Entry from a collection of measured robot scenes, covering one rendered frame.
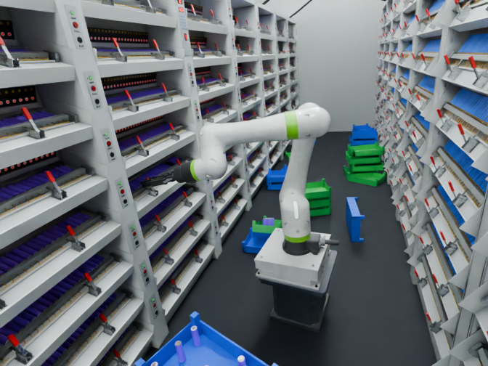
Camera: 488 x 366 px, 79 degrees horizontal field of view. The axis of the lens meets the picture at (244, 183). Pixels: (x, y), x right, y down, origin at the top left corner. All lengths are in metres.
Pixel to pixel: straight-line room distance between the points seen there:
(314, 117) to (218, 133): 0.38
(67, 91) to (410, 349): 1.68
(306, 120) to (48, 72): 0.86
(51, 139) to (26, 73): 0.19
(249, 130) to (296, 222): 0.45
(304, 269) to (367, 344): 0.46
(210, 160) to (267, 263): 0.54
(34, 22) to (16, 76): 0.27
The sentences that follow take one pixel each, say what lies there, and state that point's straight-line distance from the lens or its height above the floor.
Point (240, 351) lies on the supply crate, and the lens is 0.89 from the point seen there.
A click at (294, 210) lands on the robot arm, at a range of 1.30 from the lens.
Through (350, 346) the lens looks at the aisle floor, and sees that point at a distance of 1.58.
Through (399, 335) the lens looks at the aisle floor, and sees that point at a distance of 1.67.
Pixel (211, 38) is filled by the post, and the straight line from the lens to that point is 2.40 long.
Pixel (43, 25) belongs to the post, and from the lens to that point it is 1.22.
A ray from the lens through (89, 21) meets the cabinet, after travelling 1.54.
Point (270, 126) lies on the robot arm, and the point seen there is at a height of 0.97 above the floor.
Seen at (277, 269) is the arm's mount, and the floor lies 0.34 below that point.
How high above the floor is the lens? 1.21
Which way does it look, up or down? 22 degrees down
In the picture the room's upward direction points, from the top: 6 degrees counter-clockwise
